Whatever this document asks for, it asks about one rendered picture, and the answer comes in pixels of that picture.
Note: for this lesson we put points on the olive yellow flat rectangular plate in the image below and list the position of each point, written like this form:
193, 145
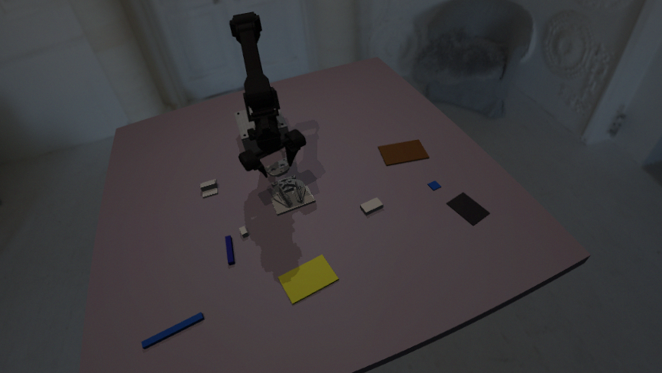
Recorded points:
307, 279

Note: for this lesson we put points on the small blue flat square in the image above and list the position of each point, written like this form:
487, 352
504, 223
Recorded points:
434, 185

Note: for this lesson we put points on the dark blue rectangular bar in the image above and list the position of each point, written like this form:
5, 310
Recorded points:
229, 247

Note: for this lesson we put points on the dark blue flat bar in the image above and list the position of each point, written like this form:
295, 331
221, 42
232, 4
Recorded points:
172, 330

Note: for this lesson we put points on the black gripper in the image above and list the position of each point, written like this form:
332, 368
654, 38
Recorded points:
292, 142

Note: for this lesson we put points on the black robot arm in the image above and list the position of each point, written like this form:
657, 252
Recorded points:
259, 95

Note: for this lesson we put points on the brown flat rectangular plate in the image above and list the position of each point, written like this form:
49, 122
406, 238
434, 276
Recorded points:
403, 152

